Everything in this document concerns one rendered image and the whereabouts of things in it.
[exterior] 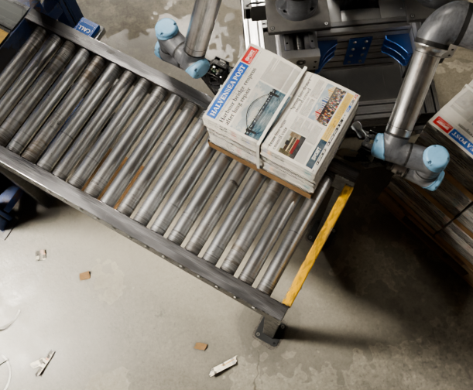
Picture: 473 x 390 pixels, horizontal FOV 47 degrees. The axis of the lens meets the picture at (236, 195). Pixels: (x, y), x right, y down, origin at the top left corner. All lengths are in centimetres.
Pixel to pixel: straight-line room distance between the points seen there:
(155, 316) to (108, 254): 36
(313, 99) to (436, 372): 140
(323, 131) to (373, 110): 100
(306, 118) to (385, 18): 72
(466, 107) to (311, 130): 60
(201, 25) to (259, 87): 25
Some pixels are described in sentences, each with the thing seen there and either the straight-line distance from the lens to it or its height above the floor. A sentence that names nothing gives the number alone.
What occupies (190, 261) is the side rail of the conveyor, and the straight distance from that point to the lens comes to 169.
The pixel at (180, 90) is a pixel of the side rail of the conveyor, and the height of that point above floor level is 80.
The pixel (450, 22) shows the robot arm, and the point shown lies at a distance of 162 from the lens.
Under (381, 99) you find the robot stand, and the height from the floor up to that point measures 21.
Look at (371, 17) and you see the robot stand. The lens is 218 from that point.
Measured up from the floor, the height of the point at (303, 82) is 103.
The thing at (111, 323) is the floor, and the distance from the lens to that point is 253.
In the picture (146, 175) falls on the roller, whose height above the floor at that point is 80.
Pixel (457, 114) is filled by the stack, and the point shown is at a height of 83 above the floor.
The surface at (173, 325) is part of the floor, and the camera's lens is 248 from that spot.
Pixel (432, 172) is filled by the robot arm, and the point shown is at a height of 93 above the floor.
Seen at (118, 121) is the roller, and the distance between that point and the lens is 189.
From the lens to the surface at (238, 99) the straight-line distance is 160.
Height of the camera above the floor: 244
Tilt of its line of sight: 71 degrees down
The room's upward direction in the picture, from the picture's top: 7 degrees counter-clockwise
